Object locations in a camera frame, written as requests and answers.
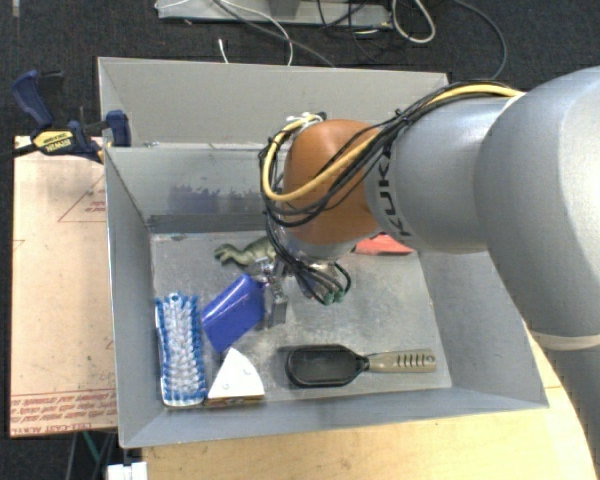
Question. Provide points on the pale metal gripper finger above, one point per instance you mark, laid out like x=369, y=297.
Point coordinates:
x=277, y=315

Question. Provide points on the green toy dinosaur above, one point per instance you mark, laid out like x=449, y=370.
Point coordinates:
x=252, y=253

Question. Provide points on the white wedge-shaped box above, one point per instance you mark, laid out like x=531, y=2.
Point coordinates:
x=236, y=375

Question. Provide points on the grey metal bin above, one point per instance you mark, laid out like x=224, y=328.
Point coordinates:
x=380, y=318

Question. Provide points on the blue and white scrubbing brush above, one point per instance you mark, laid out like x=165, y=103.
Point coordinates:
x=180, y=350

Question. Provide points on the red packet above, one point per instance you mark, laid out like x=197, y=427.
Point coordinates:
x=385, y=245

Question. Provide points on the brown cardboard board, red print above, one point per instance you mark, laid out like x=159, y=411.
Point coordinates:
x=60, y=293

